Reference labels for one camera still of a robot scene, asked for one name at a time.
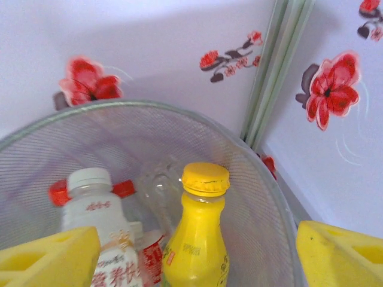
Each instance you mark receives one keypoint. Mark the red label bottle white top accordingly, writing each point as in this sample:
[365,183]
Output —
[152,254]

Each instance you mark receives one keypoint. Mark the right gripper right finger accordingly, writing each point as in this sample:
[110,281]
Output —
[344,260]

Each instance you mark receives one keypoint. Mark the aluminium frame post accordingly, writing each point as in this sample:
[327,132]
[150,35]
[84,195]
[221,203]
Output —
[275,68]

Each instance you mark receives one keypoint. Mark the yellow plastic bottle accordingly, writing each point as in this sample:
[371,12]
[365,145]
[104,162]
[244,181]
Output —
[197,233]

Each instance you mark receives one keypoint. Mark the grey mesh waste bin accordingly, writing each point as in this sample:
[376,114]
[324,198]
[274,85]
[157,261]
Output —
[119,134]

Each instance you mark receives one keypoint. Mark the white label bottle white cap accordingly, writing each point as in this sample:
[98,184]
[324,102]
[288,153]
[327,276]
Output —
[95,215]

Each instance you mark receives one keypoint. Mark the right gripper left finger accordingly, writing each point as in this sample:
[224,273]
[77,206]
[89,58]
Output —
[45,263]

